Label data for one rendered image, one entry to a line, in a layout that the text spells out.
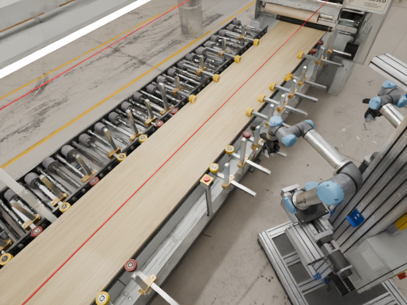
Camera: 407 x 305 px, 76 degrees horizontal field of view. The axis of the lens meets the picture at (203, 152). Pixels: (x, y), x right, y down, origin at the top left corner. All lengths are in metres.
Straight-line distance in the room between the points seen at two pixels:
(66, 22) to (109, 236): 1.50
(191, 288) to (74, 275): 1.15
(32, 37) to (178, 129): 1.79
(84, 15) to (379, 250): 1.81
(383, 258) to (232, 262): 1.48
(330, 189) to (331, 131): 2.76
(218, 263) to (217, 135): 1.29
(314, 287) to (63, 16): 2.54
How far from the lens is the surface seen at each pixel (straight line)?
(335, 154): 1.53
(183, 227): 2.32
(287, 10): 4.42
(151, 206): 2.14
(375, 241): 1.83
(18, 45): 1.03
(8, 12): 1.02
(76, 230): 2.26
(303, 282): 2.67
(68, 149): 2.88
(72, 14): 1.10
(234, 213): 3.05
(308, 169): 3.54
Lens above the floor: 2.74
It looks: 51 degrees down
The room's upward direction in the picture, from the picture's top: 5 degrees counter-clockwise
